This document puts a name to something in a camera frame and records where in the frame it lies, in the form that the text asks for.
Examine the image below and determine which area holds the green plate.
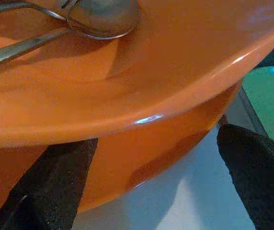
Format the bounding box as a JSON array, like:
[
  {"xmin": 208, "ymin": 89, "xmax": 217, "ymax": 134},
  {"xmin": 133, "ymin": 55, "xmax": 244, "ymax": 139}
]
[{"xmin": 242, "ymin": 67, "xmax": 274, "ymax": 154}]

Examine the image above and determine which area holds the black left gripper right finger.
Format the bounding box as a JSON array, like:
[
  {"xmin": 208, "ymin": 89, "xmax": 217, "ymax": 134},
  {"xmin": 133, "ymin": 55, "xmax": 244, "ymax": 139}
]
[{"xmin": 217, "ymin": 124, "xmax": 274, "ymax": 230}]

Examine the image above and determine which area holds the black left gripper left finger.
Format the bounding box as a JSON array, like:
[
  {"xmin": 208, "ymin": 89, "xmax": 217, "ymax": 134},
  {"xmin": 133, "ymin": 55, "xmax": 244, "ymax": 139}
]
[{"xmin": 0, "ymin": 138, "xmax": 98, "ymax": 230}]

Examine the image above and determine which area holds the silver metal fork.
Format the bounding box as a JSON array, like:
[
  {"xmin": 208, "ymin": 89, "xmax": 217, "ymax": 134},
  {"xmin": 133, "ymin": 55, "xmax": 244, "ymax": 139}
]
[{"xmin": 0, "ymin": 30, "xmax": 67, "ymax": 72}]

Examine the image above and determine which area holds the orange bowl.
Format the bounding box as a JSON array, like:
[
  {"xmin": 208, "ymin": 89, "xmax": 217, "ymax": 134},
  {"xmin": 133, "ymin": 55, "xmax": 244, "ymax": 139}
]
[{"xmin": 0, "ymin": 0, "xmax": 274, "ymax": 227}]

